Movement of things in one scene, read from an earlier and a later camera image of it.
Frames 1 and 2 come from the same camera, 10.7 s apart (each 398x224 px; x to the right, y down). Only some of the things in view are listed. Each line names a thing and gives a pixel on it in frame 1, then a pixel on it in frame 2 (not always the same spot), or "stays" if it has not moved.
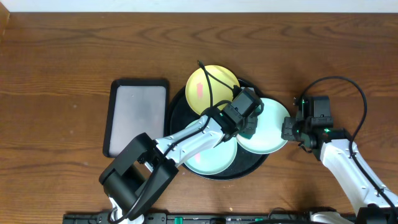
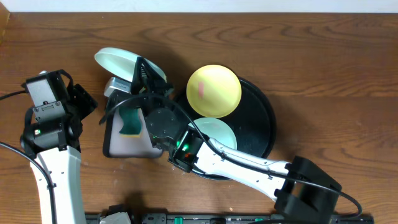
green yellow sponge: (246, 135) to (132, 125)
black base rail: (222, 218) stays
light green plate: (267, 139) to (121, 63)
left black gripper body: (250, 127) to (83, 105)
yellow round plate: (197, 89) stays
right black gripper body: (295, 130) to (157, 104)
